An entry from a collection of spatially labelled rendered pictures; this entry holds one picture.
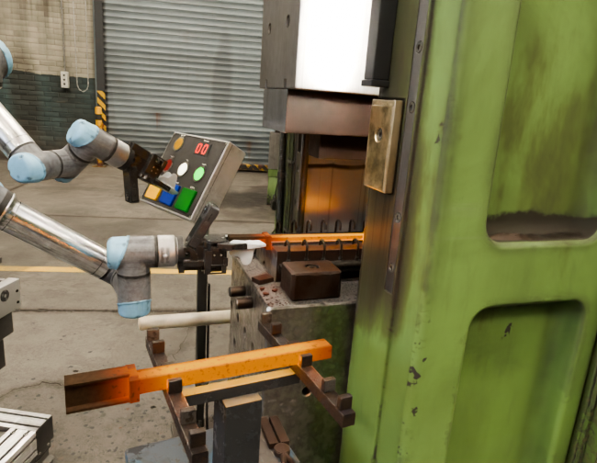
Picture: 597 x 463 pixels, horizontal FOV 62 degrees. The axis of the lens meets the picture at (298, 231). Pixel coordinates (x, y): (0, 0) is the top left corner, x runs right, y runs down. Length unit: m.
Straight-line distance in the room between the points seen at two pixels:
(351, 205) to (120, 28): 8.06
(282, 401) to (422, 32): 0.81
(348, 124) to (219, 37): 8.02
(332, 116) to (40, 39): 8.67
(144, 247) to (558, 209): 0.87
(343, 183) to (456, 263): 0.67
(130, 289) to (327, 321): 0.45
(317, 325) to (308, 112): 0.48
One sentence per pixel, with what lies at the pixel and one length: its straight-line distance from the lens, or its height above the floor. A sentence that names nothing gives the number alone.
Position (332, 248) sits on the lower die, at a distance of 1.23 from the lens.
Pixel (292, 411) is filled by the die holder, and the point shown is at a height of 0.65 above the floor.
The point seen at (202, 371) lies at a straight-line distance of 0.77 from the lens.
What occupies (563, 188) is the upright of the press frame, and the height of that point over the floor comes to 1.21.
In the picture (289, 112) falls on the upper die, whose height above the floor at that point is 1.31.
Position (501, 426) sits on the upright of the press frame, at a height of 0.69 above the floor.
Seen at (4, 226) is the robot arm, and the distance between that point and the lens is 1.26.
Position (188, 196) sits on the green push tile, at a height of 1.02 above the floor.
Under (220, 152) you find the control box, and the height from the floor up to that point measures 1.16.
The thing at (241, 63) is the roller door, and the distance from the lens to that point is 9.11.
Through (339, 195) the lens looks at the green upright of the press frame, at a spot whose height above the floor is 1.08.
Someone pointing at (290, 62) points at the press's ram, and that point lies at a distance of 1.11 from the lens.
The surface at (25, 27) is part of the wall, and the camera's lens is 9.74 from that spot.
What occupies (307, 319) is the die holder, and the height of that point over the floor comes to 0.88.
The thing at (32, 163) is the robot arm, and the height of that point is 1.15.
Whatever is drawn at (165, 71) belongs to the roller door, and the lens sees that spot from 9.15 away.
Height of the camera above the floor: 1.34
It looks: 15 degrees down
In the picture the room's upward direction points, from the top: 4 degrees clockwise
